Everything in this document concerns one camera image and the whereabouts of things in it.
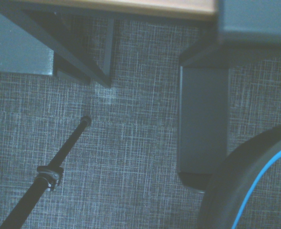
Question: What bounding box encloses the black bowl with blue rim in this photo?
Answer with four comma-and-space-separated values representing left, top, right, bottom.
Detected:
197, 123, 281, 229

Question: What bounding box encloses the dark grey blurry block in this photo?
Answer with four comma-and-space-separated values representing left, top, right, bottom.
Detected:
179, 0, 281, 70

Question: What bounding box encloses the black metal table frame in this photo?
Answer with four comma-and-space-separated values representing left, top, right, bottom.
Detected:
0, 4, 115, 88

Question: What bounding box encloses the black tripod leg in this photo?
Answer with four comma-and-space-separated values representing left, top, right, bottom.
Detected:
0, 115, 92, 229

